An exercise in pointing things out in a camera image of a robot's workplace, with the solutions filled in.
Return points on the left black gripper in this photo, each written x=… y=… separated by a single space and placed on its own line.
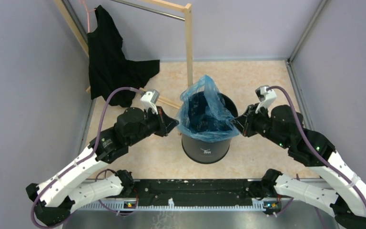
x=166 y=124

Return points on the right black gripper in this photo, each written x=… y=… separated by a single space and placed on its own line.
x=244 y=123

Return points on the blue plastic trash bag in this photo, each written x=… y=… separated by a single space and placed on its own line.
x=204 y=113

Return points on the dark grey trash bin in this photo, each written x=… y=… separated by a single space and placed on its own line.
x=205 y=152

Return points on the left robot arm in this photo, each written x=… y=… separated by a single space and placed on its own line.
x=61 y=195

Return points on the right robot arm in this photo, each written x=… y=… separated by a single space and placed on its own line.
x=345 y=200

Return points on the black t-shirt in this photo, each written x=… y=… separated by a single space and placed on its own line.
x=108 y=67

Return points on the wooden clothes rack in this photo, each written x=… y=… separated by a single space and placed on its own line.
x=78 y=31

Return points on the pink clothes hanger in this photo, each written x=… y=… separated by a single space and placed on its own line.
x=88 y=11

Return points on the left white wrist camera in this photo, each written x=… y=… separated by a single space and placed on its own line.
x=149 y=99

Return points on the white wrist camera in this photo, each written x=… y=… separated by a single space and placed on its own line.
x=149 y=99
x=266 y=97

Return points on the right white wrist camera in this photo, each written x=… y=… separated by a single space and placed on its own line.
x=266 y=97

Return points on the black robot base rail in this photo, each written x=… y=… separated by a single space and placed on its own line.
x=203 y=193

